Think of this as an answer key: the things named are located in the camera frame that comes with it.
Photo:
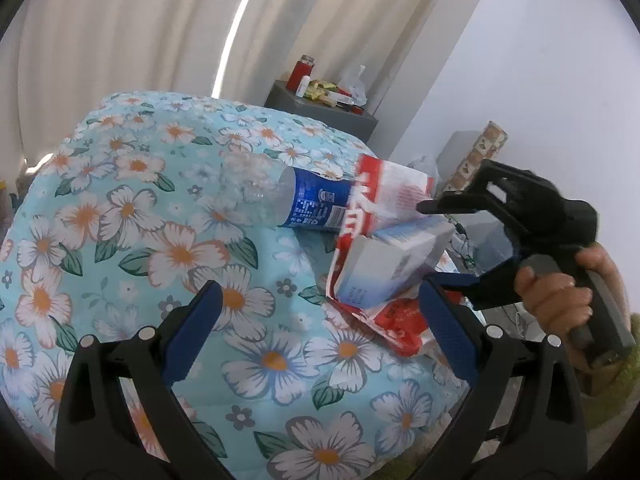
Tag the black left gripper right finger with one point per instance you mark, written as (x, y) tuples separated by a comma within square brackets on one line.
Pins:
[(521, 418)]

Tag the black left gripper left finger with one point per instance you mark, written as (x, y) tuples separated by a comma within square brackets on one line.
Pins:
[(95, 436)]

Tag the patterned cardboard box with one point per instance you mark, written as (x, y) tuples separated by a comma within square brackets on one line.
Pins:
[(486, 146)]

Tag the red white paper package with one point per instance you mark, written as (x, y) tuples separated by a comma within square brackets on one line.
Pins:
[(385, 194)]

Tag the white blue carton box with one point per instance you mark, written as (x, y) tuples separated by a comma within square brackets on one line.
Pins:
[(380, 266)]

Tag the floral blue bed quilt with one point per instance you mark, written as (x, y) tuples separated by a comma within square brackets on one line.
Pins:
[(121, 227)]

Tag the white plastic bag on cabinet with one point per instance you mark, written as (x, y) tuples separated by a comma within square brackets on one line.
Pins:
[(352, 83)]

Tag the snack packets on cabinet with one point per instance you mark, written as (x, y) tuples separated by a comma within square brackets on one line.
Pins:
[(328, 94)]

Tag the pepsi plastic bottle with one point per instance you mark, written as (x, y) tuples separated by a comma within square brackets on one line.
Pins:
[(257, 190)]

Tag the red thermos bottle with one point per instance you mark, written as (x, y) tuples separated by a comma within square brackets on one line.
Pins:
[(302, 68)]

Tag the grey bedside cabinet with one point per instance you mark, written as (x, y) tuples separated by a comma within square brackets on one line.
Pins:
[(361, 126)]

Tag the beige curtain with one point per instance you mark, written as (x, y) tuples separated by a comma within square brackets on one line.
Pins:
[(60, 57)]

